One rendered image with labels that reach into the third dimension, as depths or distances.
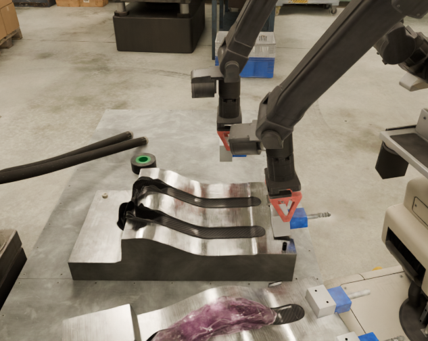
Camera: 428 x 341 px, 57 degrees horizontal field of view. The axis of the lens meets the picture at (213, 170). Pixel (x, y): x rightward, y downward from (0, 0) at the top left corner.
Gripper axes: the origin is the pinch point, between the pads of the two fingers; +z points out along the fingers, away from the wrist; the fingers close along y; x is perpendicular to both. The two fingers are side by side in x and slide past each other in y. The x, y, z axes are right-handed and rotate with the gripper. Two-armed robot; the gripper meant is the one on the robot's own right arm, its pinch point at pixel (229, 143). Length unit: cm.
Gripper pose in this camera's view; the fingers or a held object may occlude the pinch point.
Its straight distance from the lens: 111.2
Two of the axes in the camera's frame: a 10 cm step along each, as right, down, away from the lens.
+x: 10.0, -0.1, -0.2
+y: -0.2, 5.7, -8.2
